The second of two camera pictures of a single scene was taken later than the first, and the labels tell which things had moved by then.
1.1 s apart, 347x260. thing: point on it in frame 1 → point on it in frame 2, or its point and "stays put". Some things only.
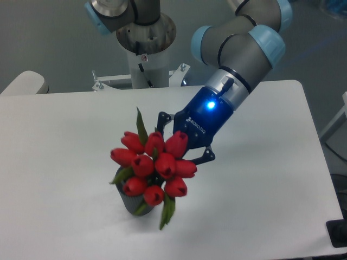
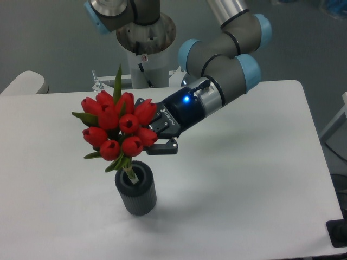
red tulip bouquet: (155, 169) → (120, 126)
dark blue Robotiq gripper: (206, 117) → (181, 113)
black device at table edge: (337, 231) stays put
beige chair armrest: (28, 82) stays put
